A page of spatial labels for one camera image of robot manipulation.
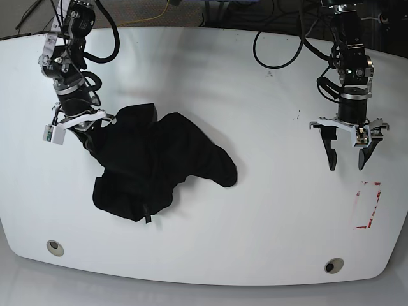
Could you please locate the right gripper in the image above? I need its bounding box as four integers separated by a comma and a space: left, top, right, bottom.
50, 93, 115, 152

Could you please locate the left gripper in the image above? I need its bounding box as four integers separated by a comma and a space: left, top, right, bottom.
309, 96, 390, 171

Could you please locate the black t-shirt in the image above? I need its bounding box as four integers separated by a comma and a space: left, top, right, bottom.
91, 103, 238, 222

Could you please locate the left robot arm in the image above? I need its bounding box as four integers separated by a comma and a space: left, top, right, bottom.
256, 1, 390, 171

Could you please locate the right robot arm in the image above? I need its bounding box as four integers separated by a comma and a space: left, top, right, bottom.
39, 1, 120, 152

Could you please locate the red tape rectangle marking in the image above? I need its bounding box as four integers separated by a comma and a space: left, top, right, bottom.
352, 181, 382, 230

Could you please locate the left table grommet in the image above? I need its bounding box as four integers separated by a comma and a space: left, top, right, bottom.
47, 240, 64, 257

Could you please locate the table grommet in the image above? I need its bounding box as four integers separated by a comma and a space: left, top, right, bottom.
47, 240, 64, 257
324, 258, 344, 274

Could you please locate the right table grommet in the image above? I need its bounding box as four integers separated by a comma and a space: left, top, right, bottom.
324, 258, 344, 274

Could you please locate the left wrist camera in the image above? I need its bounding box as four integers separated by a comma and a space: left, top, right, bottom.
351, 124, 371, 148

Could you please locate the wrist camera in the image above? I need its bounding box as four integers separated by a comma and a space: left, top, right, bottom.
43, 124, 66, 145
351, 124, 371, 148

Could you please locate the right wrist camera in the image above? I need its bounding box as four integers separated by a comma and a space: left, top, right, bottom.
43, 124, 66, 145

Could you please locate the yellow cable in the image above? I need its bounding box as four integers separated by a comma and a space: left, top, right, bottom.
117, 0, 170, 28

